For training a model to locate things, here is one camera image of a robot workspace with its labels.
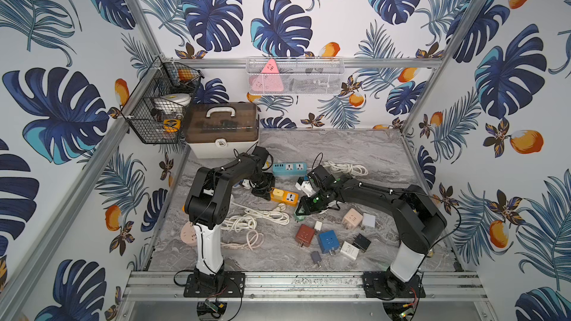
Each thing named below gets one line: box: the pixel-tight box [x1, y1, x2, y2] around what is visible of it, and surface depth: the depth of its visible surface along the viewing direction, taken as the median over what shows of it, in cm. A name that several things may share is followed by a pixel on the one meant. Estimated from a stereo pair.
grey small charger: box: [310, 251, 322, 264], surface depth 81 cm
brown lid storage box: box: [185, 101, 261, 160], surface depth 100 cm
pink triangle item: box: [251, 58, 285, 93], surface depth 92 cm
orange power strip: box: [269, 187, 300, 208], surface depth 94 cm
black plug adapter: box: [351, 233, 372, 253], surface depth 83 cm
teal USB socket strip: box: [272, 161, 308, 177], surface depth 105 cm
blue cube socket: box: [318, 229, 340, 256], surface depth 81 cm
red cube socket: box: [295, 223, 316, 248], surface depth 82 cm
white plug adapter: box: [339, 240, 360, 261], surface depth 81 cm
